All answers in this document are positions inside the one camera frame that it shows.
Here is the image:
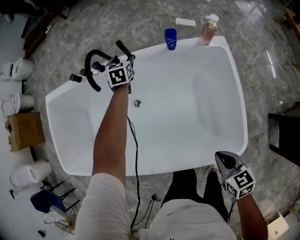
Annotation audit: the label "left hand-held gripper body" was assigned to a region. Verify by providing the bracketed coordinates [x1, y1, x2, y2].
[105, 60, 135, 88]

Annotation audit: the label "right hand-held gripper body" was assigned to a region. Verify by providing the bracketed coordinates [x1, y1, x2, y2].
[222, 163, 256, 201]

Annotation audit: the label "person's left forearm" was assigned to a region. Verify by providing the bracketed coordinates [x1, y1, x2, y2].
[91, 83, 130, 180]

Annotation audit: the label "person's right forearm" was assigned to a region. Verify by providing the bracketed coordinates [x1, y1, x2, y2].
[235, 193, 269, 240]

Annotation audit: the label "white bathtub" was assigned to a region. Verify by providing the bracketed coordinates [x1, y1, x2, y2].
[45, 36, 248, 177]

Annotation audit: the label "black curved tub faucet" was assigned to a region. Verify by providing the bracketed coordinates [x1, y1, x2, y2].
[84, 49, 112, 92]

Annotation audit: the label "blue shampoo bottle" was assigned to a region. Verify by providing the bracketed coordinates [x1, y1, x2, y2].
[164, 28, 178, 51]

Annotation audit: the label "person's black trousers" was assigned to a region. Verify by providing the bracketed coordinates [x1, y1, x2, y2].
[161, 168, 229, 222]

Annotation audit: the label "black side table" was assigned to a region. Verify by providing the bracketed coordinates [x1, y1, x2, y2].
[268, 102, 300, 167]

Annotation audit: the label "white box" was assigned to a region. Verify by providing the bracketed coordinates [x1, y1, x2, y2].
[267, 212, 291, 240]

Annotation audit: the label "white power strip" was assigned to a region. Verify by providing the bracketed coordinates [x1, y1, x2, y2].
[175, 18, 196, 27]

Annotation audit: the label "person's white shirt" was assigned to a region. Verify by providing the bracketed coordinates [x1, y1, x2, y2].
[75, 173, 237, 240]

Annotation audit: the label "dark wooden platform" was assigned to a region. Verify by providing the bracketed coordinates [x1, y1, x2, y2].
[21, 6, 71, 59]

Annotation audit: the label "pink pump bottle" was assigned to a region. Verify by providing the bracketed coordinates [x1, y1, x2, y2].
[199, 14, 219, 47]

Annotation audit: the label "brown cardboard box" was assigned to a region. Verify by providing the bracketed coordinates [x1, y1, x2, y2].
[5, 112, 46, 152]

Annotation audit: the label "blue chair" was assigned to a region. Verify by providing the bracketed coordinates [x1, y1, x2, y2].
[30, 180, 81, 214]

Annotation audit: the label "light wooden table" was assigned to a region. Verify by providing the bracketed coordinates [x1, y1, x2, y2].
[285, 7, 300, 45]

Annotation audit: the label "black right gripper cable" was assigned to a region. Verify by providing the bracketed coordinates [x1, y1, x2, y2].
[226, 198, 236, 223]

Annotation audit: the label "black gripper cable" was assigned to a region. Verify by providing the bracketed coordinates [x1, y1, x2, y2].
[226, 198, 236, 223]
[127, 116, 142, 232]

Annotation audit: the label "white power cable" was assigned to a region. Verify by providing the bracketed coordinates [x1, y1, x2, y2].
[160, 0, 209, 30]

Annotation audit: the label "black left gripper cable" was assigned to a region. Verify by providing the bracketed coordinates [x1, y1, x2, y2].
[127, 116, 142, 232]

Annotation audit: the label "gold wire basket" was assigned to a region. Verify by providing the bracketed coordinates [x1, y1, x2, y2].
[54, 219, 75, 235]

